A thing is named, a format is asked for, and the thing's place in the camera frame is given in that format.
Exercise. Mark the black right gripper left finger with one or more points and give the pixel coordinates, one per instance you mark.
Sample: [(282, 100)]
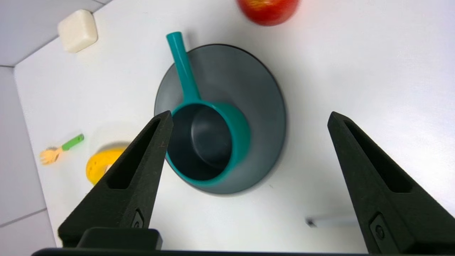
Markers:
[(128, 199)]

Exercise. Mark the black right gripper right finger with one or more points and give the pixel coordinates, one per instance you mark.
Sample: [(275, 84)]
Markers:
[(387, 192)]

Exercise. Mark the gray round plate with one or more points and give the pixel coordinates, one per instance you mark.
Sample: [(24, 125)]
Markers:
[(256, 89)]

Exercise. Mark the yellow banana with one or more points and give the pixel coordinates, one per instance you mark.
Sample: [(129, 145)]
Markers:
[(101, 163)]

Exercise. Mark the white pen black clip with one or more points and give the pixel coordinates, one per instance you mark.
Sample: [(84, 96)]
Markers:
[(332, 222)]

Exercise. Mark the white soap bar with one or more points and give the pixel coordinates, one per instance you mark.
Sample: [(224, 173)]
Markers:
[(78, 31)]

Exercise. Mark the red apple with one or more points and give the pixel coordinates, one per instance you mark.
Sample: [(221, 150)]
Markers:
[(268, 10)]

